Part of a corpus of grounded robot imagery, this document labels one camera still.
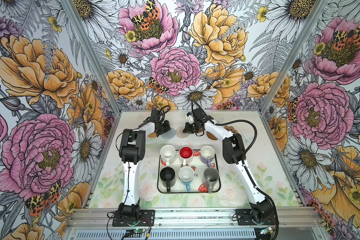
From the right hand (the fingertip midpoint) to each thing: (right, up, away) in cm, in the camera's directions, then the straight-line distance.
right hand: (184, 134), depth 106 cm
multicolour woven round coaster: (-3, 0, +1) cm, 3 cm away
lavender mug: (+15, -12, -10) cm, 22 cm away
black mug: (-9, -23, -22) cm, 33 cm away
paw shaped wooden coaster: (+34, +4, +5) cm, 35 cm away
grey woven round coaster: (-11, -1, 0) cm, 11 cm away
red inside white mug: (+1, -12, -12) cm, 17 cm away
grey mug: (+15, -21, -22) cm, 34 cm away
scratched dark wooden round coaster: (+10, +3, -12) cm, 16 cm away
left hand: (-10, +3, +2) cm, 10 cm away
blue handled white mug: (+1, -21, -20) cm, 29 cm away
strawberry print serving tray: (+6, -24, -18) cm, 31 cm away
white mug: (-10, -12, -10) cm, 19 cm away
